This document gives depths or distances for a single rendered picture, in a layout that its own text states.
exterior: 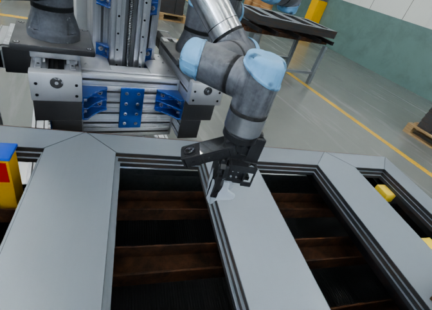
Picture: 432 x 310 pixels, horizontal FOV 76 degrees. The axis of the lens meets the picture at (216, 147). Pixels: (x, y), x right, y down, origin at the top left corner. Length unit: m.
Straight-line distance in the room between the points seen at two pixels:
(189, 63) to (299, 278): 0.51
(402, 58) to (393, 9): 1.27
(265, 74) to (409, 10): 8.18
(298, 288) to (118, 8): 1.01
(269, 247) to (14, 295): 0.50
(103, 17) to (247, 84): 0.85
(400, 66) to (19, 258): 8.24
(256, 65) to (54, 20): 0.71
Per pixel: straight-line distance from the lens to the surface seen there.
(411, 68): 8.25
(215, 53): 0.52
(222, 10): 0.64
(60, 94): 0.96
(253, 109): 0.49
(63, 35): 1.03
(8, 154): 0.80
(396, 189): 1.29
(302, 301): 0.68
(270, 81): 0.48
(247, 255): 0.68
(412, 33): 8.41
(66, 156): 0.83
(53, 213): 0.69
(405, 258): 0.96
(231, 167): 0.56
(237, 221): 0.73
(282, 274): 0.69
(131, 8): 1.16
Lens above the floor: 1.37
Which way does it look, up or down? 34 degrees down
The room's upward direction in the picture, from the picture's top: 18 degrees clockwise
